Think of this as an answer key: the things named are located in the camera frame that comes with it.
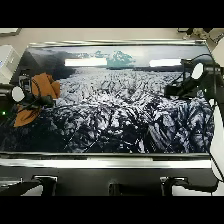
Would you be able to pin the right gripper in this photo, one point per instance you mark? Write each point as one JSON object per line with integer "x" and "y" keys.
{"x": 176, "y": 90}

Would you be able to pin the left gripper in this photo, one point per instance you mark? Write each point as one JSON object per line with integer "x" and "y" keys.
{"x": 47, "y": 101}

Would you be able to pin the brown garment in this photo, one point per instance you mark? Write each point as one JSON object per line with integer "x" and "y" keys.
{"x": 43, "y": 85}

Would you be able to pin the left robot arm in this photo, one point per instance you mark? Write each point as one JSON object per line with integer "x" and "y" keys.
{"x": 17, "y": 94}

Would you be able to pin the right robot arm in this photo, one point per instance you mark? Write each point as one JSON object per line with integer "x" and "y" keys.
{"x": 197, "y": 70}

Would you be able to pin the white device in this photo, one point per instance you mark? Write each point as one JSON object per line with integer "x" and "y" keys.
{"x": 7, "y": 63}

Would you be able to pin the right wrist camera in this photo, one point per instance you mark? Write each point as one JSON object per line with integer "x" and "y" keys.
{"x": 185, "y": 69}

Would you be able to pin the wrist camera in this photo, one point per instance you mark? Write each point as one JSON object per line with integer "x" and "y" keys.
{"x": 185, "y": 69}
{"x": 25, "y": 83}

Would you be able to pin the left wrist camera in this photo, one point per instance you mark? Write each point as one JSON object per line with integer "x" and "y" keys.
{"x": 25, "y": 83}

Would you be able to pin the silver frame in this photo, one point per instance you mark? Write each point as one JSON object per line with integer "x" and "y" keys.
{"x": 100, "y": 163}

